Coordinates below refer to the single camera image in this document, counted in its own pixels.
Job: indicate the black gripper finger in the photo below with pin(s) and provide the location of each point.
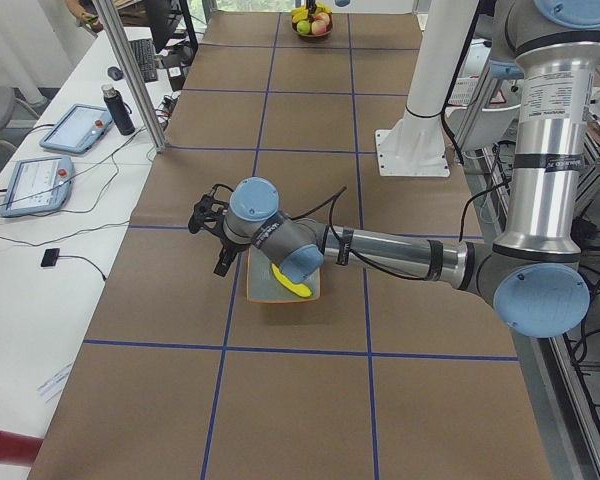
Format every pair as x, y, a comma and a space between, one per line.
222, 266
232, 257

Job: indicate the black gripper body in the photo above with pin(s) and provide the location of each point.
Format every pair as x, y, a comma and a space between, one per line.
311, 5
227, 248

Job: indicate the yellow banana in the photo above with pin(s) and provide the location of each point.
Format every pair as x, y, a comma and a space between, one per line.
299, 289
307, 11

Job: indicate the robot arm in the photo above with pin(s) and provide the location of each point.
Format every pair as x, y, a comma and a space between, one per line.
341, 2
529, 273

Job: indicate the yellow banana in basket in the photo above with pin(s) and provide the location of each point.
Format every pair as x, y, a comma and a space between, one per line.
307, 11

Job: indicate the wicker fruit basket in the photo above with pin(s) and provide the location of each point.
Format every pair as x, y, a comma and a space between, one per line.
313, 26

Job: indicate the grey square plate orange rim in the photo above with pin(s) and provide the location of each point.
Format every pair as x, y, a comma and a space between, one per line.
264, 287

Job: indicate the black monitor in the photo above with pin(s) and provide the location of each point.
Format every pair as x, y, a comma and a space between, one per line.
163, 18

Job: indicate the black keyboard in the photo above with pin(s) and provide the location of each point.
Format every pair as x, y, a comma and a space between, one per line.
144, 54

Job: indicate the small black box device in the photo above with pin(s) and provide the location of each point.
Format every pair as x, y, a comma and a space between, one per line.
50, 257

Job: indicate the black water bottle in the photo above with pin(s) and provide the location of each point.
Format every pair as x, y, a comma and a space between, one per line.
118, 110

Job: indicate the teach pendant far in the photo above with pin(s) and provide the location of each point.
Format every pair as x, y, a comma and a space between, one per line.
78, 129

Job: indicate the teach pendant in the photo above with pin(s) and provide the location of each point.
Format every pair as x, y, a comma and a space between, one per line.
40, 185
78, 129

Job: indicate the teach pendant near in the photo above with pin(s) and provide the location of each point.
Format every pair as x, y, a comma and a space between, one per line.
40, 185

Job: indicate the brown table mat blue grid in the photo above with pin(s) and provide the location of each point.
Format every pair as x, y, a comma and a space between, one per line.
181, 376

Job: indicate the grey computer mouse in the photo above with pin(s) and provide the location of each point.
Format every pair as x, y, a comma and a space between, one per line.
115, 73

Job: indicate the red fire extinguisher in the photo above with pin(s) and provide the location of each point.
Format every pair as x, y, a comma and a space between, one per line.
17, 449

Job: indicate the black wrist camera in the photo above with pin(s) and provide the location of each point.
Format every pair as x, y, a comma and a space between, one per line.
209, 212

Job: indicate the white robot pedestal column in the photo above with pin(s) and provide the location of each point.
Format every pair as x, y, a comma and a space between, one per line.
415, 146

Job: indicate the aluminium frame post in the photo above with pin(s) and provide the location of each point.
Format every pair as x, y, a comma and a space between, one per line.
109, 17

